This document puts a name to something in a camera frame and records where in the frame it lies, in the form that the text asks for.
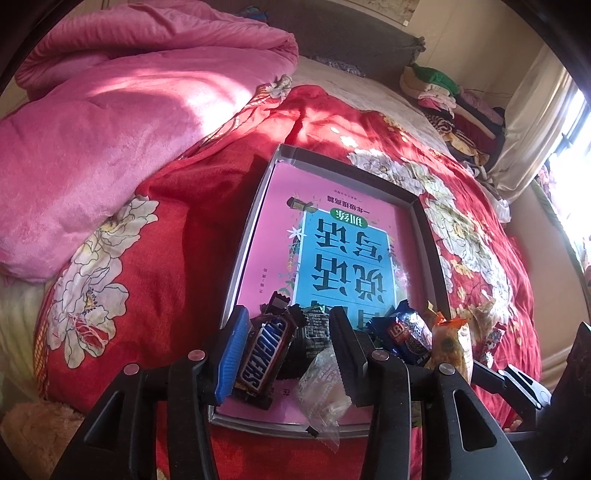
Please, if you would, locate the brown fluffy blanket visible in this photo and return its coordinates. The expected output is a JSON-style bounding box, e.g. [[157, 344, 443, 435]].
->
[[0, 401, 88, 480]]

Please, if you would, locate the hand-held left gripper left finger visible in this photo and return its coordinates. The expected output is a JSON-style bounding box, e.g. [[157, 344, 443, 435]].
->
[[51, 305, 252, 480]]

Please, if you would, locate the beige bed sheet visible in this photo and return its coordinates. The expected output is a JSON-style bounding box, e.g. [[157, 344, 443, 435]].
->
[[295, 55, 448, 153]]

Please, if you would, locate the pink book with blue label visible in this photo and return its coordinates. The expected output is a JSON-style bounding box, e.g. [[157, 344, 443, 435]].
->
[[217, 161, 439, 425]]

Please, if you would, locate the pink quilt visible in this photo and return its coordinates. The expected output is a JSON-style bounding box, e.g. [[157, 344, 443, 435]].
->
[[0, 0, 301, 282]]

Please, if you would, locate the brown chocolate bar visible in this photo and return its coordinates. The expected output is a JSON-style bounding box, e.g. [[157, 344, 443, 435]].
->
[[233, 291, 305, 411]]

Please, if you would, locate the clear packet with yellow snack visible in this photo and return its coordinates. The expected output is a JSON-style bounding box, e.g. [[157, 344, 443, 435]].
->
[[466, 298, 499, 330]]

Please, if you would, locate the grey bed headboard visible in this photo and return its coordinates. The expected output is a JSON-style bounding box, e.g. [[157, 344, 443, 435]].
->
[[240, 0, 426, 79]]

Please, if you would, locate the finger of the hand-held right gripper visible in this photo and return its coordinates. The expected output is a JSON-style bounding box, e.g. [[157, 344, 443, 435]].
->
[[473, 361, 552, 432]]

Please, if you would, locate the pile of folded clothes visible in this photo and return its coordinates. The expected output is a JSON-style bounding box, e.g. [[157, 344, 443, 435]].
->
[[399, 62, 506, 167]]

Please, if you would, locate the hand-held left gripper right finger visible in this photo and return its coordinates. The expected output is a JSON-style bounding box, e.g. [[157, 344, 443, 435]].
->
[[329, 307, 529, 480]]

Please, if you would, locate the red floral blanket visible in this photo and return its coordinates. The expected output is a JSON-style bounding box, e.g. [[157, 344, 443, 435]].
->
[[34, 85, 543, 480]]

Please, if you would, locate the black green pea snack packet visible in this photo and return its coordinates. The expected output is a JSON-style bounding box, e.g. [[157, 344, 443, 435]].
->
[[277, 305, 333, 381]]

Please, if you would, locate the grey shallow cardboard box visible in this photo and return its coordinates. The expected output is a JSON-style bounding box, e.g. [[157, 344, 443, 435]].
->
[[208, 144, 453, 439]]

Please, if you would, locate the orange clear snack packet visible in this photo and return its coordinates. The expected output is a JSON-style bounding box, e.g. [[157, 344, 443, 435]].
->
[[425, 314, 474, 384]]

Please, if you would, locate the cream curtain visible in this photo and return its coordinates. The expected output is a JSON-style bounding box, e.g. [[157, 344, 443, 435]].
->
[[487, 46, 578, 204]]

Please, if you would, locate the blue cookie packet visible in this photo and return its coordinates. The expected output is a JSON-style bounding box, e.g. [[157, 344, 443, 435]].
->
[[367, 300, 435, 367]]

